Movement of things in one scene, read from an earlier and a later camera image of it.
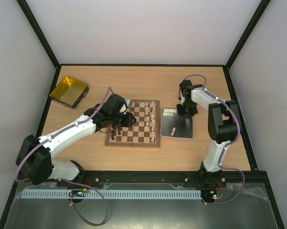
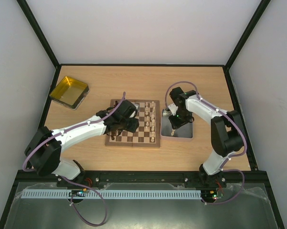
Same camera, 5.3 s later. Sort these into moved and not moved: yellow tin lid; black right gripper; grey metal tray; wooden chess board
Moved: black right gripper
Not moved: grey metal tray; wooden chess board; yellow tin lid
